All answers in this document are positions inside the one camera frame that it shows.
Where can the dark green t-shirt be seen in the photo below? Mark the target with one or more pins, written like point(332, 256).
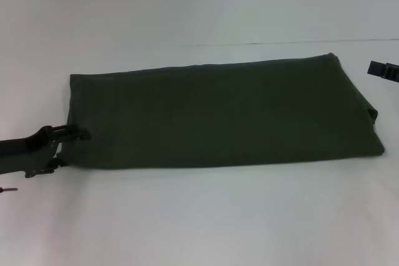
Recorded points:
point(218, 113)

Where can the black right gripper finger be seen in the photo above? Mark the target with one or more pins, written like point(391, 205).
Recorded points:
point(381, 69)

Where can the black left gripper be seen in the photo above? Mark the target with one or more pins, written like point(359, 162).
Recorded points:
point(34, 154)

